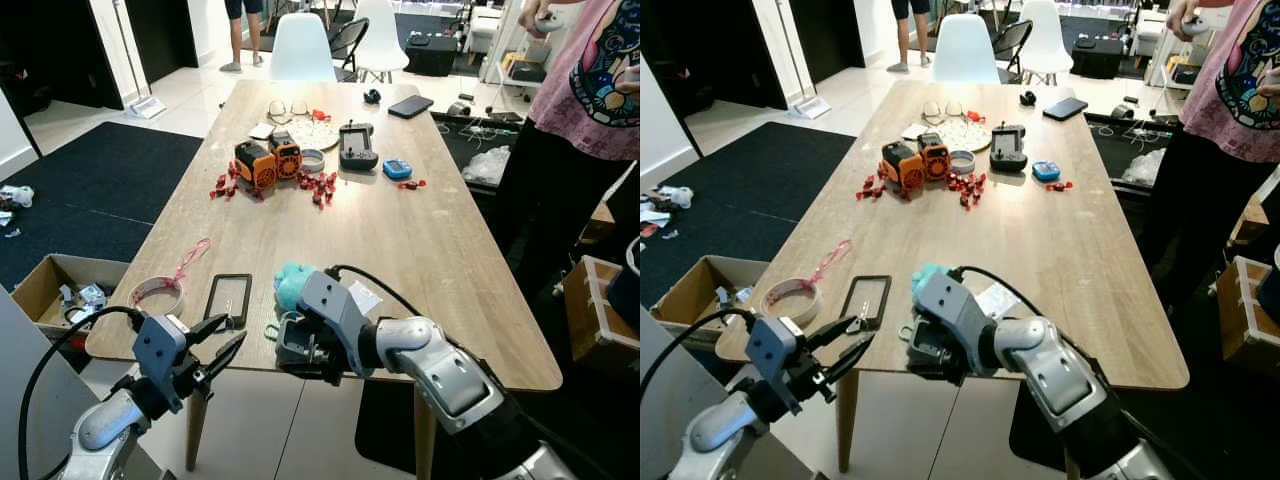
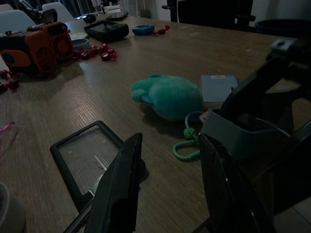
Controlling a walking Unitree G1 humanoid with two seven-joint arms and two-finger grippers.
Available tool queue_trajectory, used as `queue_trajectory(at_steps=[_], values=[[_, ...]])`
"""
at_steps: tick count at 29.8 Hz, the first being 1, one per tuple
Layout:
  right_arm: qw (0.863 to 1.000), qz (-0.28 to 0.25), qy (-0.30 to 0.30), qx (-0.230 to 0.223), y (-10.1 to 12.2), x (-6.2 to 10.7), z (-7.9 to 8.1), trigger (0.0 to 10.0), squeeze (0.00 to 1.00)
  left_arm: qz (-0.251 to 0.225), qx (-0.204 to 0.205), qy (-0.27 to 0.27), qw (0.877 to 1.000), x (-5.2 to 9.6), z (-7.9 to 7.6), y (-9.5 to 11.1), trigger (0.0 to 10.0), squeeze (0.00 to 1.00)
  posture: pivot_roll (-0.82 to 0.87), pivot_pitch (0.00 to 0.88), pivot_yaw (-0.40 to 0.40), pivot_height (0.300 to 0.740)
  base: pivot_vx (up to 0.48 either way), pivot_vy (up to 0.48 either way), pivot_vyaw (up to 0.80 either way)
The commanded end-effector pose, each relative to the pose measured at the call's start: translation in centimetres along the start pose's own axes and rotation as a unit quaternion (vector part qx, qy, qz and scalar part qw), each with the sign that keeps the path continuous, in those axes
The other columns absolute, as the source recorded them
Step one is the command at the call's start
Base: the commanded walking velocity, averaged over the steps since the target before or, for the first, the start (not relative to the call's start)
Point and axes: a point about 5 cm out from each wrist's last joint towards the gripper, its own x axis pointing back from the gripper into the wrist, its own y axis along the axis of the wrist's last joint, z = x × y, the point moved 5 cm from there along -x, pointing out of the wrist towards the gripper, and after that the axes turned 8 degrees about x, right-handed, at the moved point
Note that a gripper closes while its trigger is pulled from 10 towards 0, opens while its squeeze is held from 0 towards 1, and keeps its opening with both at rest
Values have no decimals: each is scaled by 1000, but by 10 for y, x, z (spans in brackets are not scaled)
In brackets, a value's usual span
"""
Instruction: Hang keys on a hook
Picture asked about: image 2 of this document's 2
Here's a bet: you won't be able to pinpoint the grey round bowl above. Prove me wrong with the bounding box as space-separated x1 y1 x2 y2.
71 38 91 51

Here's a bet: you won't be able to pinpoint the patterned round plate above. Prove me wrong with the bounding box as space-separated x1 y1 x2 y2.
69 30 86 40

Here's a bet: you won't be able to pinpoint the black handheld controller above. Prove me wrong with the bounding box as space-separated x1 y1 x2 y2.
84 20 129 41

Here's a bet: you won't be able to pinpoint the small blue device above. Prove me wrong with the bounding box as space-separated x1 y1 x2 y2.
132 24 156 36

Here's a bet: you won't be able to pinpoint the orange black device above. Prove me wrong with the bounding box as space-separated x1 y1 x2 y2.
0 30 59 73
43 21 75 60

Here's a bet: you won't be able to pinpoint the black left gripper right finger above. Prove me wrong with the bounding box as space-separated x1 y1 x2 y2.
198 133 276 233

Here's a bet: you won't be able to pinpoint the black-framed clear card holder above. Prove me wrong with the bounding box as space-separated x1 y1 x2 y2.
50 120 146 212

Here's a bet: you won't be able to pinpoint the clear plastic pouch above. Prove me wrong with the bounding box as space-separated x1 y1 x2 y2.
198 74 241 108

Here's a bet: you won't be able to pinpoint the teal plush toy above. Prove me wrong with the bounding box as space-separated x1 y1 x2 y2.
131 74 204 122

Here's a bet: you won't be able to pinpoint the black chair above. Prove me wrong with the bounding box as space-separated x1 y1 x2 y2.
36 8 58 25

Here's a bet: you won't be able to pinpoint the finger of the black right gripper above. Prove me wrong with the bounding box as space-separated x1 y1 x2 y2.
220 57 290 117
274 96 311 214

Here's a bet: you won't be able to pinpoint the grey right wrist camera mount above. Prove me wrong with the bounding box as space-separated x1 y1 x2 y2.
266 38 294 60

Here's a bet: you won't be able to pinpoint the dark round bin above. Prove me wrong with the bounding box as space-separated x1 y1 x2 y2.
254 19 311 39

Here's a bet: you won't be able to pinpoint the wooden table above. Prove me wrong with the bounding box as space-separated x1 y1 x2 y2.
0 14 311 233

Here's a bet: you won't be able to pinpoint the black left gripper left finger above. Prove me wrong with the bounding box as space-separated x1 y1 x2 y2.
86 133 143 233

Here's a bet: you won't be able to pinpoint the pink ribbon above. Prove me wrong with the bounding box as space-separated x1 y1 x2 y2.
0 122 19 158

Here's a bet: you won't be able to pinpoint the white plastic chair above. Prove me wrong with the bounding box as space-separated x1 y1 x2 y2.
0 9 37 34
42 2 73 19

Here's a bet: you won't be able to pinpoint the keys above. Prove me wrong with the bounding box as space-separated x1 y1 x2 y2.
173 109 212 161

